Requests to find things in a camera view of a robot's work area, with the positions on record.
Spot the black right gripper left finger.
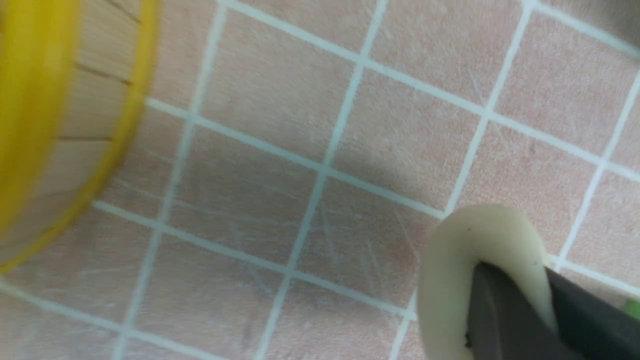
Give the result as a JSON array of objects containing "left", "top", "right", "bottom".
[{"left": 466, "top": 263, "right": 583, "bottom": 360}]

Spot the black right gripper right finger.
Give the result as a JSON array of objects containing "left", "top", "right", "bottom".
[{"left": 546, "top": 268, "right": 640, "bottom": 360}]

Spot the white bun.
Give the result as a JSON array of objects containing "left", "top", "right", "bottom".
[{"left": 416, "top": 203, "right": 559, "bottom": 360}]

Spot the yellow rimmed bamboo steamer tray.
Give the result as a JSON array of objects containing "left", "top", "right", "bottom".
[{"left": 1, "top": 0, "right": 162, "bottom": 274}]

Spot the green foam cube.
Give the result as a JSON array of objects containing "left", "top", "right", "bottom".
[{"left": 622, "top": 298, "right": 640, "bottom": 321}]

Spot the pink checked tablecloth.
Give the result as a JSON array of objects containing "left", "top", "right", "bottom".
[{"left": 1, "top": 0, "right": 639, "bottom": 360}]

